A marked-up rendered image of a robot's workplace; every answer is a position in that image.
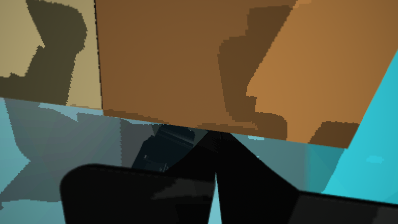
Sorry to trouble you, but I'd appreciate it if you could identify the pale yellow board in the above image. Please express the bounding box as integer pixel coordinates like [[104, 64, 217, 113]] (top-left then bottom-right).
[[0, 0, 103, 110]]

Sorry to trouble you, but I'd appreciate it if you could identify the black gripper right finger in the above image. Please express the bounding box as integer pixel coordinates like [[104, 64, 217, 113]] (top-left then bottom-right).
[[216, 132, 398, 224]]

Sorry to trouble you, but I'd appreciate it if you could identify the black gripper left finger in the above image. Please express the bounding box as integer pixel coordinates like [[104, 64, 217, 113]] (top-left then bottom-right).
[[59, 130, 221, 224]]

